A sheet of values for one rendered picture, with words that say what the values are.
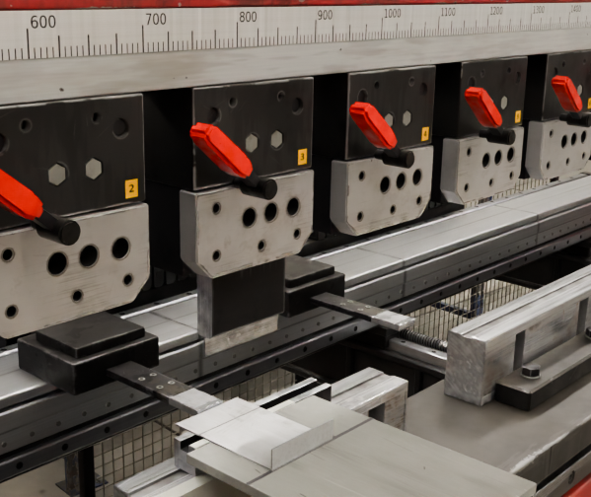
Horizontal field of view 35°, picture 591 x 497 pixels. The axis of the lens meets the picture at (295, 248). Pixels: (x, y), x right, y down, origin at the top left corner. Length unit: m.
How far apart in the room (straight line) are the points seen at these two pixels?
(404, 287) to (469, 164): 0.49
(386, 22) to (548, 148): 0.40
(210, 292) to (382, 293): 0.68
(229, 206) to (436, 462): 0.30
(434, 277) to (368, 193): 0.69
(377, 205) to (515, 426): 0.42
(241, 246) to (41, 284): 0.20
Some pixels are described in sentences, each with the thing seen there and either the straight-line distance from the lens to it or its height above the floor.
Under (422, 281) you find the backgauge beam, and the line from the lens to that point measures 1.62.
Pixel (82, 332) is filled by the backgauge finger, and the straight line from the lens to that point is 1.10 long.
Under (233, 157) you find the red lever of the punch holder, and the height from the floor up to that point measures 1.29.
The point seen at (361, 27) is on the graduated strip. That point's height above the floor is 1.38.
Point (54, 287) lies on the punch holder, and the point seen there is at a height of 1.20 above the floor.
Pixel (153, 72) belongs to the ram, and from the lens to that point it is 0.75.
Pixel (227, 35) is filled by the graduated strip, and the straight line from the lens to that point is 0.80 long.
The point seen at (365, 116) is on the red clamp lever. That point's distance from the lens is 0.89.
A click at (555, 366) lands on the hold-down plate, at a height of 0.91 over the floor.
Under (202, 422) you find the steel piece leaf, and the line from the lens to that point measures 0.96.
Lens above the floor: 1.43
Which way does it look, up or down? 16 degrees down
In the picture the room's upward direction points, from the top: 1 degrees clockwise
